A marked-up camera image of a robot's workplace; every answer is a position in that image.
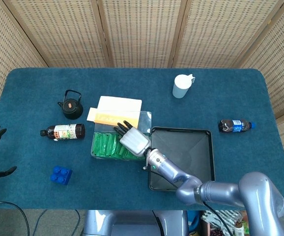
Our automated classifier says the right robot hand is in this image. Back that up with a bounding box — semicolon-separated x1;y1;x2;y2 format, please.
114;120;151;157

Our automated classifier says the clear plastic storage box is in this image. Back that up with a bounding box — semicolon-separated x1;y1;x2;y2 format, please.
90;110;152;162

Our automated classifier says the row of green tea bags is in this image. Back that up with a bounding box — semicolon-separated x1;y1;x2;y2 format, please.
92;132;145;160

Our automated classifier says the orange yellow flat card box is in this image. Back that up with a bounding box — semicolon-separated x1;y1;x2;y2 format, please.
86;107;142;129

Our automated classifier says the black plastic tray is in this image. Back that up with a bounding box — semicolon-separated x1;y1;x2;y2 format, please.
148;126;216;192

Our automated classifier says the brown tea bottle green label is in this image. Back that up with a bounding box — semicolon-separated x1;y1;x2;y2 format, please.
40;123;86;142

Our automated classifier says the white paper sheet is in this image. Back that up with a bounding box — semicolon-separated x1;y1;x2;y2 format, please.
96;95;142;116

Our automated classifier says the blue felt table cover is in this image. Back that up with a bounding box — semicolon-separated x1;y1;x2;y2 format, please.
0;68;284;211

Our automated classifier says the black cast iron teapot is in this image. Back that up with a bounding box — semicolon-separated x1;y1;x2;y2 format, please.
57;89;84;120

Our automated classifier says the light blue plastic cup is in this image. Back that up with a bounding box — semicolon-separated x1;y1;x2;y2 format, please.
172;73;196;99

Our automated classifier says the blue toy building brick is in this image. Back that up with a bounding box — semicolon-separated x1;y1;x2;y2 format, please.
50;166;73;185

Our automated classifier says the blue grey robot torso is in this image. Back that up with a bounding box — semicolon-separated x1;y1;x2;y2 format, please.
83;210;189;236

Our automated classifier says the cola bottle blue label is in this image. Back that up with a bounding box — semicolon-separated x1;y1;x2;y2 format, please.
218;118;256;133

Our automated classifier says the woven folding screen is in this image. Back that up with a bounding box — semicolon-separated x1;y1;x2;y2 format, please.
0;0;284;205

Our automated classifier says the black floor cable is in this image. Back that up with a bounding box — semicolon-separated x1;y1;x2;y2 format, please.
0;201;31;236

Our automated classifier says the blue floor cable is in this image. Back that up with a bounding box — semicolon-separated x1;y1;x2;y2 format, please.
32;209;48;236

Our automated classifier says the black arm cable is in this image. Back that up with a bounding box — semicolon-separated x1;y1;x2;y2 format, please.
200;201;233;236

